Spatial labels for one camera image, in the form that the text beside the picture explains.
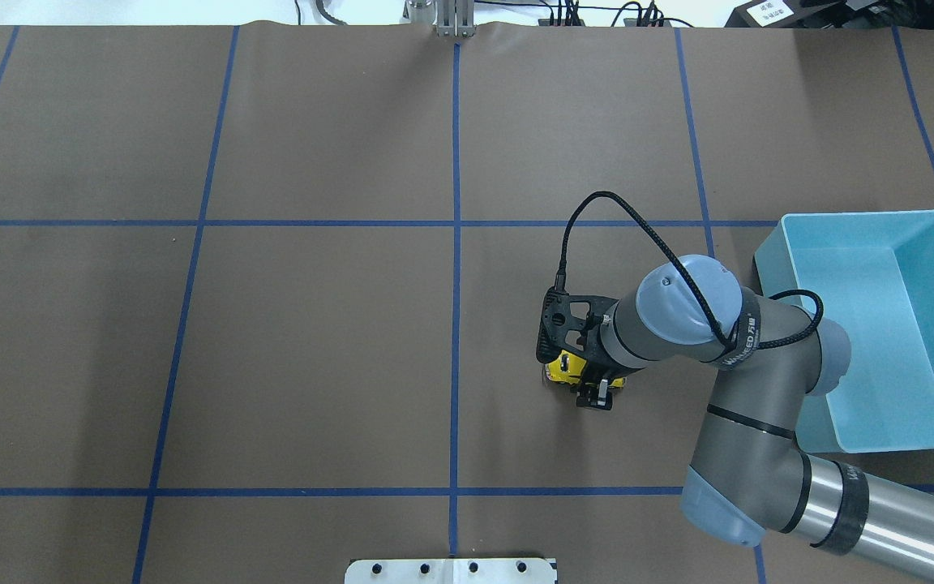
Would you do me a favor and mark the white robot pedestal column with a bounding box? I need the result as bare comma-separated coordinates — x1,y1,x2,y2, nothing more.
344,557,559,583

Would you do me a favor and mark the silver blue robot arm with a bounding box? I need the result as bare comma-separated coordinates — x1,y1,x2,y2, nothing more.
535,255,934,582

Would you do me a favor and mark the yellow beetle toy car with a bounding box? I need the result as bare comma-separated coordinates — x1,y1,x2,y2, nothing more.
542,350,627,394

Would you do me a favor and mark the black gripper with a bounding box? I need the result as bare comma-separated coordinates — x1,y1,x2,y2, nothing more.
535,288,626,411

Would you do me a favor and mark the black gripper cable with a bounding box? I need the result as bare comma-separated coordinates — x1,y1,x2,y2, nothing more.
556,191,825,351

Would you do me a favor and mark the light blue plastic bin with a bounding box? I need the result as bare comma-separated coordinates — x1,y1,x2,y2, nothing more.
755,210,934,453

